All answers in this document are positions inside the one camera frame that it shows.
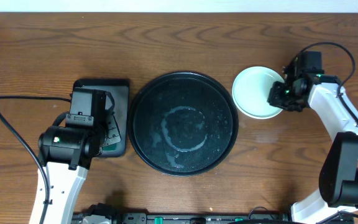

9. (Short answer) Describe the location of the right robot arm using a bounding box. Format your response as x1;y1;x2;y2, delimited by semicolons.
267;74;358;223

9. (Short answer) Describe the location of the round black tray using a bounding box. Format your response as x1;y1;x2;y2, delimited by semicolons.
128;72;239;176

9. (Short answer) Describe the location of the rectangular black tray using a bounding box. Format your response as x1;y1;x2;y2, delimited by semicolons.
73;78;129;157

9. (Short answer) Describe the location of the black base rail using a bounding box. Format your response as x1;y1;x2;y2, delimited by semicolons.
71;203;293;224

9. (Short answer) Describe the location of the mint plate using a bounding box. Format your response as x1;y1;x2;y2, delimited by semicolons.
232;66;284;119

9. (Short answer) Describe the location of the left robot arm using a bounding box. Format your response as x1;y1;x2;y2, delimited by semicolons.
30;88;121;223

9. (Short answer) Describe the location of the green sponge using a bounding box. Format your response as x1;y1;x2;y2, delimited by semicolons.
102;144;117;152

